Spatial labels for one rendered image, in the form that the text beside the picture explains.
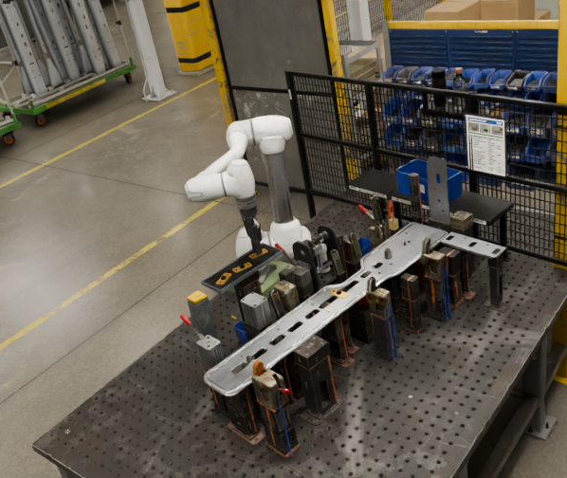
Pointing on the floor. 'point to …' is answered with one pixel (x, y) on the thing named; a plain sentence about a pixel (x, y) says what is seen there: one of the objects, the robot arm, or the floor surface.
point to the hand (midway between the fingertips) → (256, 246)
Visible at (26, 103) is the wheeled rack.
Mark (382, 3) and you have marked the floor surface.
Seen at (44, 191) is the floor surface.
